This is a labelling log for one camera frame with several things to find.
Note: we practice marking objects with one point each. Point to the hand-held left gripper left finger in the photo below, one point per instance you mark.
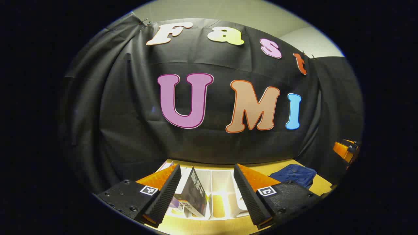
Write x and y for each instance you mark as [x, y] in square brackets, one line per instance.
[163, 195]

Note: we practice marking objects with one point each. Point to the white bookshelf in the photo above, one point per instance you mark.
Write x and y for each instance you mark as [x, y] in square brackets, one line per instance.
[222, 182]

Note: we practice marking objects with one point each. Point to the black backdrop cloth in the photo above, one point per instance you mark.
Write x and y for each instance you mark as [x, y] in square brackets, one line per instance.
[130, 114]

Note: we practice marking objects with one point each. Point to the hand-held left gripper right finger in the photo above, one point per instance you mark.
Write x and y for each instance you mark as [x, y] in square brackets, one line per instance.
[251, 199]

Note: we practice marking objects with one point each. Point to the blue schoolbag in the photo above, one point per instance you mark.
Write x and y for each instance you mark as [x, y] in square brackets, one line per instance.
[294, 174]

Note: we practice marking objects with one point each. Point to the black book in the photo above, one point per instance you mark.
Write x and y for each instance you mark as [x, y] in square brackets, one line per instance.
[192, 192]

